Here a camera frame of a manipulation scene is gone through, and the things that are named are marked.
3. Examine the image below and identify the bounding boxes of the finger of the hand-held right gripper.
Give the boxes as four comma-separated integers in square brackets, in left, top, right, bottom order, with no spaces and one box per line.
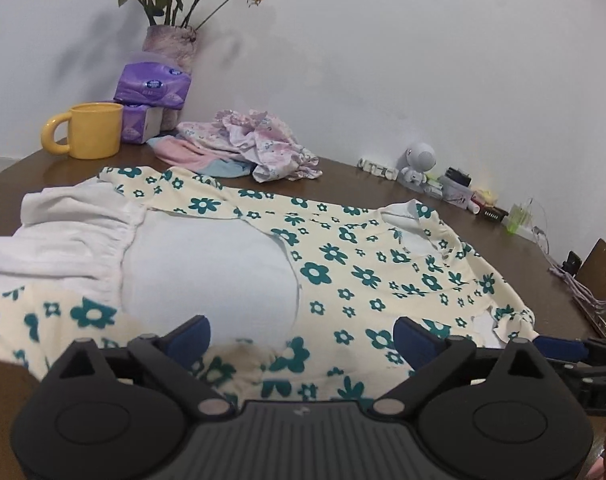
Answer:
[550,359,606,381]
[535,335,606,361]

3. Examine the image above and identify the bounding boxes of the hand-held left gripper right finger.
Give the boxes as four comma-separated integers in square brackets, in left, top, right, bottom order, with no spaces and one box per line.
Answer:
[369,316,559,416]

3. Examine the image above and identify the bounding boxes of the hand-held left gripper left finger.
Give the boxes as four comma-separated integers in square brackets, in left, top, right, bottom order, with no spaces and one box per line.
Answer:
[43,314,236,419]

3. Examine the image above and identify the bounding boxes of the cream teal-flowered garment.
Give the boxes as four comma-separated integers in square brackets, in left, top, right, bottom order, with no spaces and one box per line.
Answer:
[0,164,540,411]

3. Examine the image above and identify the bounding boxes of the pink floral clothes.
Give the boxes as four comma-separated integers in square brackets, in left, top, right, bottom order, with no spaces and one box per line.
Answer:
[177,108,323,184]

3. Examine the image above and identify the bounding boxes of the brown board with slot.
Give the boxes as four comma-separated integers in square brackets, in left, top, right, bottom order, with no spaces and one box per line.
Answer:
[572,238,606,337]

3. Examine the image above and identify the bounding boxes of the green bottle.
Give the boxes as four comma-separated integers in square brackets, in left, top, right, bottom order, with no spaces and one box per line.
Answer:
[506,203,532,235]

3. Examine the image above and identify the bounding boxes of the black flat box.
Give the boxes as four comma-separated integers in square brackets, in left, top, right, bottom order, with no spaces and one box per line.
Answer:
[475,205,509,225]

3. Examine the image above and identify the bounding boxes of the grey tin box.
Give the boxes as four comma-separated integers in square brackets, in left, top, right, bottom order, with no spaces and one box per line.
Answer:
[440,180,472,206]

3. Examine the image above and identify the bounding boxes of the black charger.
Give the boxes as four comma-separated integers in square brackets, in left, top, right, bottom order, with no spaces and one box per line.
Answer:
[445,166,472,189]

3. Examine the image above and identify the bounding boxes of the white power strip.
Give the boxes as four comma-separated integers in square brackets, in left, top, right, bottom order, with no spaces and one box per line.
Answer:
[358,157,399,180]

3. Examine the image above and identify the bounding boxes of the pink and blue cloth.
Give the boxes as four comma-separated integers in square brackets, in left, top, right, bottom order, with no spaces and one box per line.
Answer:
[148,135,256,179]

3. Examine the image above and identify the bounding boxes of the white robot figure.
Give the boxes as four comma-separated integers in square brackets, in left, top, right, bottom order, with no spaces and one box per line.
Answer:
[397,142,438,186]

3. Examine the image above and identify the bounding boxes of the yellow mug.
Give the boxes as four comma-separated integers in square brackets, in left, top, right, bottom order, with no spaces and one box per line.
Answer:
[41,102,126,160]

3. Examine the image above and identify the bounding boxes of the purple mottled vase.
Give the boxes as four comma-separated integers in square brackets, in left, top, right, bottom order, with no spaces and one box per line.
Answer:
[142,25,200,74]

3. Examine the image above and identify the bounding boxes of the bundle of thin cables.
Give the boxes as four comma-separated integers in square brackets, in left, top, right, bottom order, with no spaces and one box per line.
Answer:
[530,197,606,307]

